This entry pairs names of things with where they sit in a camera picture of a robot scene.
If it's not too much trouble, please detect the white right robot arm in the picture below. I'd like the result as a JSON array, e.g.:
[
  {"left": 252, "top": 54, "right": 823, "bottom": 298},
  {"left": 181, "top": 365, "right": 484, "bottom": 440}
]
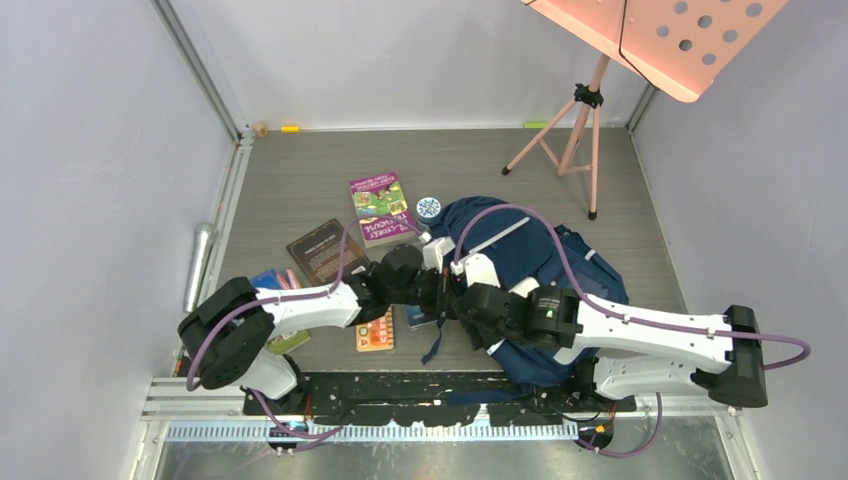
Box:
[{"left": 452, "top": 283, "right": 768, "bottom": 411}]

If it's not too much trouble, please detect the blue Wuthering Heights book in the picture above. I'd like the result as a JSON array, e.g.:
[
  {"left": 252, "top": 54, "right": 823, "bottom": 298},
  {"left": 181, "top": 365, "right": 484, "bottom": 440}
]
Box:
[{"left": 404, "top": 305, "right": 437, "bottom": 331}]

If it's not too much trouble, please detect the orange spiral notepad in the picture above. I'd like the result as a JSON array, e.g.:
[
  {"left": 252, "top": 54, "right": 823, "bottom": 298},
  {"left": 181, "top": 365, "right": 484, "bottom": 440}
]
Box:
[{"left": 355, "top": 308, "right": 395, "bottom": 353}]

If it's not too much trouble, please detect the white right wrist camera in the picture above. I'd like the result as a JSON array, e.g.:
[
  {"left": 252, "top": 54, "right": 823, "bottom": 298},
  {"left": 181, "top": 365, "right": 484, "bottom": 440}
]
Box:
[{"left": 450, "top": 253, "right": 501, "bottom": 288}]

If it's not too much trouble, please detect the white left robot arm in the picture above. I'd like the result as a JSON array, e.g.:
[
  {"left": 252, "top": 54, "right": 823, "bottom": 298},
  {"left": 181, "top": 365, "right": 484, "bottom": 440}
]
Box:
[{"left": 177, "top": 244, "right": 450, "bottom": 414}]

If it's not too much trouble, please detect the navy blue backpack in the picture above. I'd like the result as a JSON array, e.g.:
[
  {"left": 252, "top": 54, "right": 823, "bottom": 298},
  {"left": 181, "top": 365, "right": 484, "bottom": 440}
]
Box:
[{"left": 424, "top": 196, "right": 630, "bottom": 391}]

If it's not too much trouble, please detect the pink highlighter marker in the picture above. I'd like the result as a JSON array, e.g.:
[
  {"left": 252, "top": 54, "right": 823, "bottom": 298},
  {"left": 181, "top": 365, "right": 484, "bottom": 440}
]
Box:
[{"left": 276, "top": 268, "right": 302, "bottom": 290}]

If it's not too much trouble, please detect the small wooden block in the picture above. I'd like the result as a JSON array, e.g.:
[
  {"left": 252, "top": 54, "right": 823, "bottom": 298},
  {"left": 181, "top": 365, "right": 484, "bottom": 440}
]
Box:
[{"left": 252, "top": 121, "right": 269, "bottom": 137}]

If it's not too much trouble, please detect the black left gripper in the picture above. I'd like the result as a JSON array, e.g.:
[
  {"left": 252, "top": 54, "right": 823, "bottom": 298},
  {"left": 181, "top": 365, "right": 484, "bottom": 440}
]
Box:
[{"left": 388, "top": 266, "right": 459, "bottom": 320}]

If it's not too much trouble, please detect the silver metal cylinder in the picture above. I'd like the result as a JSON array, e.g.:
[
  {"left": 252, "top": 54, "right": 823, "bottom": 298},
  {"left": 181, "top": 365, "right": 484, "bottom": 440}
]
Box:
[{"left": 183, "top": 222, "right": 216, "bottom": 313}]

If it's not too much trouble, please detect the pink music stand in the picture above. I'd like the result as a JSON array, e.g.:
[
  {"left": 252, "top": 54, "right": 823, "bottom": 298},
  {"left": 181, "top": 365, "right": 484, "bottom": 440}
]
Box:
[{"left": 501, "top": 0, "right": 786, "bottom": 220}]

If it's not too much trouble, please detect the purple treehouse book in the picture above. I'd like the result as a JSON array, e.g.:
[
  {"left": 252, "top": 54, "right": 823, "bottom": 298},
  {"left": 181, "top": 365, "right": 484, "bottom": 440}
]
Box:
[{"left": 349, "top": 171, "right": 416, "bottom": 248}]

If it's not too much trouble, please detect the blue white round jar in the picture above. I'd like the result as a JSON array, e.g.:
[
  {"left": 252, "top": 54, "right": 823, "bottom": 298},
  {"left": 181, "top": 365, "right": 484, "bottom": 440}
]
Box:
[{"left": 415, "top": 197, "right": 442, "bottom": 230}]

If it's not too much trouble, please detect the landscape cover book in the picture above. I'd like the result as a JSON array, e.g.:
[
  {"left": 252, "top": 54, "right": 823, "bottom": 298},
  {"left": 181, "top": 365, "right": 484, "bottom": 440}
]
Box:
[{"left": 249, "top": 268, "right": 312, "bottom": 356}]

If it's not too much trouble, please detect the dark brown book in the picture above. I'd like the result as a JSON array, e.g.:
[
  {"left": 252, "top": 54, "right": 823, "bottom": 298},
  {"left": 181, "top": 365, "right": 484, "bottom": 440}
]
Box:
[{"left": 286, "top": 218, "right": 370, "bottom": 286}]

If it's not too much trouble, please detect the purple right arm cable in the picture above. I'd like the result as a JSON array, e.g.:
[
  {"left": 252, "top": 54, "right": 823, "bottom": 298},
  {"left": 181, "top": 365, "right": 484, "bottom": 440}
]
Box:
[{"left": 452, "top": 202, "right": 813, "bottom": 460}]

